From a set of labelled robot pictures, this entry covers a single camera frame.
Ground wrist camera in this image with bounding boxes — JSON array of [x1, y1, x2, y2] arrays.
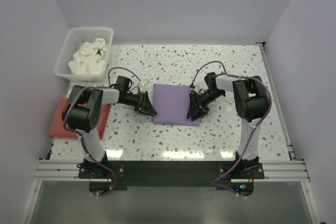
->
[[190, 83, 201, 93], [136, 79, 150, 92]]

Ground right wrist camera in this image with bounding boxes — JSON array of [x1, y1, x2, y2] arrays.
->
[[190, 83, 201, 93]]

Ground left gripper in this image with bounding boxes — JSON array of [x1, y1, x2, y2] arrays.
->
[[122, 91, 156, 116]]

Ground purple t shirt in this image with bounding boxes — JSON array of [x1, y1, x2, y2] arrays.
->
[[152, 83, 202, 126]]

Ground folded red t shirt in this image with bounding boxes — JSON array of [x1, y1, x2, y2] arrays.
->
[[49, 98, 112, 140]]

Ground white crumpled t shirt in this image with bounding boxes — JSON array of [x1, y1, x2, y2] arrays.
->
[[68, 38, 107, 75]]

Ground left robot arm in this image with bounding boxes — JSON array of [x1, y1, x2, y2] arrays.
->
[[62, 76, 157, 178]]

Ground white plastic laundry basket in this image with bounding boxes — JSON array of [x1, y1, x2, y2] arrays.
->
[[54, 27, 113, 82]]

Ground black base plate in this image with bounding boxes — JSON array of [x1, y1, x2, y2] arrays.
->
[[77, 160, 265, 196]]

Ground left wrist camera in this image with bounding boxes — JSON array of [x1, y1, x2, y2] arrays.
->
[[136, 79, 150, 92]]

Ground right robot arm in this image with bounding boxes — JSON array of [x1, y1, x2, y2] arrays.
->
[[186, 72, 272, 178]]

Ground aluminium front rail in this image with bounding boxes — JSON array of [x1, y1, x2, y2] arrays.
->
[[33, 160, 310, 182]]

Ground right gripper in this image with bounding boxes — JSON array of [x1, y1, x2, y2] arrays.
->
[[187, 89, 225, 121]]

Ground aluminium side rail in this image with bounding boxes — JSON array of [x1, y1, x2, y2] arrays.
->
[[258, 42, 297, 161]]

